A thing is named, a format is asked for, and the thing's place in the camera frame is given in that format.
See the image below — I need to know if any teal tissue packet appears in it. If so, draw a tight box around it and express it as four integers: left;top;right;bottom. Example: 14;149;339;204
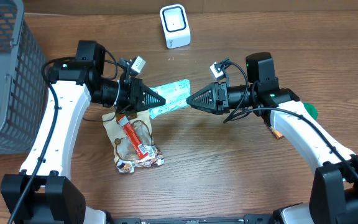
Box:
149;79;191;119

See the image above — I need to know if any red stick packet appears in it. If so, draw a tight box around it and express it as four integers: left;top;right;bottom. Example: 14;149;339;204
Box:
117;114;149;159

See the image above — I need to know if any orange small box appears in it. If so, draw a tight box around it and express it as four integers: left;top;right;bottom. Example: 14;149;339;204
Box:
270;126;283;139

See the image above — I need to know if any beige snack pouch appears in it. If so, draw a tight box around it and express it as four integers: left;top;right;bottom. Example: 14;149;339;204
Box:
102;110;165;173

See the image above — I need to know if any green lid jar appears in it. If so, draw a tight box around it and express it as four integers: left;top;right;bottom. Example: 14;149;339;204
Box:
303;103;318;120

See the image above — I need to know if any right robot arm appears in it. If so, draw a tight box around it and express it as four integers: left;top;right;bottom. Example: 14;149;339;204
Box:
186;52;358;223

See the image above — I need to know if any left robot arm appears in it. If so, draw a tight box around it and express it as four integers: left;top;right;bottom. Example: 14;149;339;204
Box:
1;40;165;223

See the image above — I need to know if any white barcode scanner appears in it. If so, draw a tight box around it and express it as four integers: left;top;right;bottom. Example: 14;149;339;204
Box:
159;4;191;49

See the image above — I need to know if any grey plastic mesh basket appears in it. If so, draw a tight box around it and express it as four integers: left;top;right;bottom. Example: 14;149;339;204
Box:
0;0;47;154

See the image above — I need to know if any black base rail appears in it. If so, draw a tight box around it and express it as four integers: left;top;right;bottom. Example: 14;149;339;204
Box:
106;214;280;224

